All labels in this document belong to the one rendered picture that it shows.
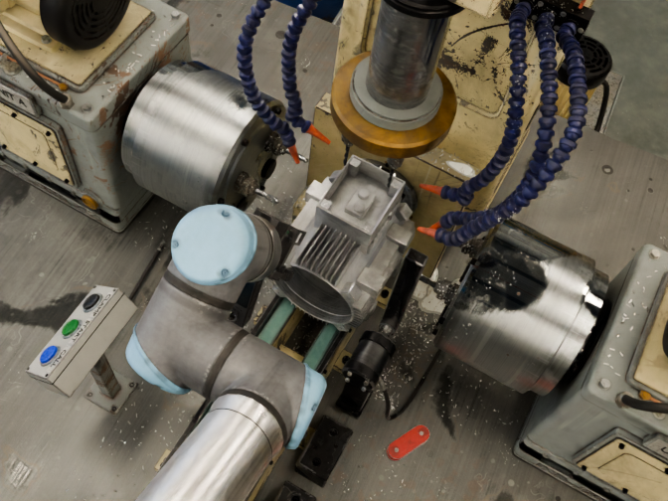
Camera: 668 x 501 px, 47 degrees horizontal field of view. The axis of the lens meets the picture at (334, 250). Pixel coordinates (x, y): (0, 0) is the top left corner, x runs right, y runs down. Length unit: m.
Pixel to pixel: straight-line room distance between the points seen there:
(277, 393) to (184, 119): 0.59
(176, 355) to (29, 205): 0.84
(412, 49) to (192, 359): 0.45
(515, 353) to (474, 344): 0.06
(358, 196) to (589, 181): 0.71
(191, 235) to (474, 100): 0.63
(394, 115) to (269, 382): 0.41
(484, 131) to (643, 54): 2.06
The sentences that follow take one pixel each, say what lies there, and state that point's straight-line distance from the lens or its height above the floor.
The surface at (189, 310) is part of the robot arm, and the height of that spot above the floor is 1.37.
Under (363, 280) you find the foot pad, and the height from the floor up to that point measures 1.08.
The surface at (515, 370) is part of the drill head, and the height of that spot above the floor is 1.07.
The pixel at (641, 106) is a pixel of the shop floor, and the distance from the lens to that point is 3.17.
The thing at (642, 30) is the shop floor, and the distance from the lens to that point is 3.45.
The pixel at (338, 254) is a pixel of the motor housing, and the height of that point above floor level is 1.09.
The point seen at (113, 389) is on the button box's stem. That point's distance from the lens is 1.42.
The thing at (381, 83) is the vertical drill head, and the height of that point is 1.39.
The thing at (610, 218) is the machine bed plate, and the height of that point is 0.80.
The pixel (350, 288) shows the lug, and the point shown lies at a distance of 1.19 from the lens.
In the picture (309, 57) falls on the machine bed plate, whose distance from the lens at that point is 1.86.
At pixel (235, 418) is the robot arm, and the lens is 0.80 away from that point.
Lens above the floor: 2.16
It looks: 61 degrees down
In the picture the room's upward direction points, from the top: 11 degrees clockwise
